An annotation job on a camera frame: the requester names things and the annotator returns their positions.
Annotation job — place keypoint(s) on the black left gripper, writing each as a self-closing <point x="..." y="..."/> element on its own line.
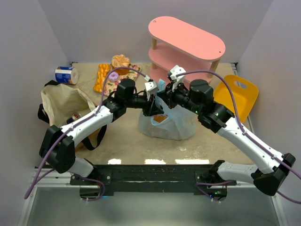
<point x="150" y="106"/>

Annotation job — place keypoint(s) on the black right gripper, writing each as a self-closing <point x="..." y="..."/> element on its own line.
<point x="168" y="94"/>

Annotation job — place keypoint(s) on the glazed cruller donut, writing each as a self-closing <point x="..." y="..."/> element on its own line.
<point x="159" y="118"/>

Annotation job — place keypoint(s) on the blue printed plastic bag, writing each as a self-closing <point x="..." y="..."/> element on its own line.
<point x="178" y="126"/>

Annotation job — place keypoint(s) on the silver drink can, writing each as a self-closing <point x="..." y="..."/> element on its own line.
<point x="74" y="117"/>

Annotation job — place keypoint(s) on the brown paper tote bag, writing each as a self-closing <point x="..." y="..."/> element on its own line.
<point x="60" y="101"/>

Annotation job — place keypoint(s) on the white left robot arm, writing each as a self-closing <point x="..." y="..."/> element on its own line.
<point x="58" y="146"/>

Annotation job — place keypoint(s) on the pink three-tier shelf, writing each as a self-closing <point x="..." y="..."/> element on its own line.
<point x="175" y="42"/>

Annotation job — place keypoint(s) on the purple frosted donut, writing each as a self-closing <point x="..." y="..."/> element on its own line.
<point x="113" y="76"/>

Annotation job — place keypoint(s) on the orange frosted cupcake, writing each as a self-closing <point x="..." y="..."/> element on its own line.
<point x="120" y="61"/>

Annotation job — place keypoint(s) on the twisted orange bread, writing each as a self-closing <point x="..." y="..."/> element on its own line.
<point x="103" y="69"/>

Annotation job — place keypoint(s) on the yellow plastic basket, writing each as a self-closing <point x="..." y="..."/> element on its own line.
<point x="245" y="94"/>

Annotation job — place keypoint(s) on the blue white carton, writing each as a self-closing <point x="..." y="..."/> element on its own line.
<point x="67" y="75"/>

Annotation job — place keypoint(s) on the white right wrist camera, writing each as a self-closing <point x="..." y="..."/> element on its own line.
<point x="175" y="76"/>

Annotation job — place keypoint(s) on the black table front frame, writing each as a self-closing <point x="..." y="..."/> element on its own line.
<point x="112" y="179"/>

